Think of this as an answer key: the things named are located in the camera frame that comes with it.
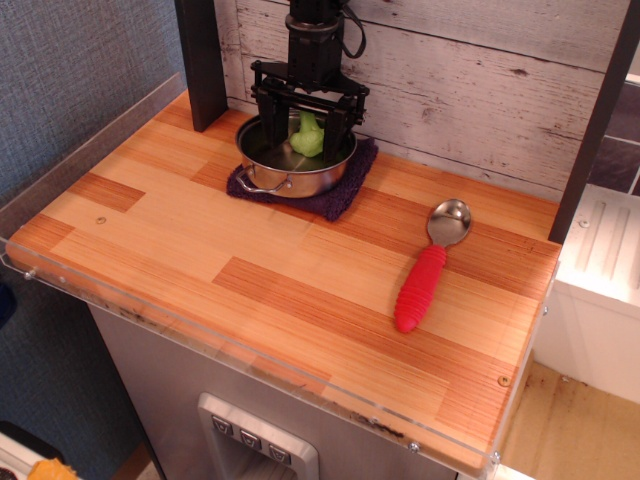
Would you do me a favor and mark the dark right post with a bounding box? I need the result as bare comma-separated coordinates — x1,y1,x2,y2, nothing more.
548,0,639,244

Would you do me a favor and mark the clear acrylic edge guard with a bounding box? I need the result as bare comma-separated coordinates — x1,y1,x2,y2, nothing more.
7,228,559,479

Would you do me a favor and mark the silver dispenser panel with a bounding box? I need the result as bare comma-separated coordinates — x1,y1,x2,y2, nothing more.
198,392,320,479

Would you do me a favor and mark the white toy sink unit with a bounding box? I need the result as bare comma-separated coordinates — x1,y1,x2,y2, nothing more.
532,73,640,405

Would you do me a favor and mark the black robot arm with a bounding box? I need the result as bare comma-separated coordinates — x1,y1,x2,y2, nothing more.
251,1,369,162

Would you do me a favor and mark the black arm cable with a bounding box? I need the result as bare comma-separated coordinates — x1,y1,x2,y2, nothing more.
339,4,368,60

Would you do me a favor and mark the grey toy fridge cabinet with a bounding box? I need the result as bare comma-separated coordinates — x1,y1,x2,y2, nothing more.
90,307,457,479

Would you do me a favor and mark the green toy squash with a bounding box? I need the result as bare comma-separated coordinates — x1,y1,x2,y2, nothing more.
289,111,324,158

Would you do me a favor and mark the purple knitted cloth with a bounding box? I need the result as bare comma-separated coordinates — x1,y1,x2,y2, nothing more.
226,138,379,222

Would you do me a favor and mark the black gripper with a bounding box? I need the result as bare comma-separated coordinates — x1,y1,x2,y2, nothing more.
251,27,369,164

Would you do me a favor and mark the stainless steel pot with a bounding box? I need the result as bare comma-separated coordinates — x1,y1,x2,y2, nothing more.
232,116,357,198

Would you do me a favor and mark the yellow object bottom left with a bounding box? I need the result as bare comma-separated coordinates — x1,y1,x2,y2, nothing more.
1,459,80,480

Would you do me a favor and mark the red-handled metal spoon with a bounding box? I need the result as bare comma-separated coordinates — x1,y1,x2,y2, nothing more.
394,199,471,333

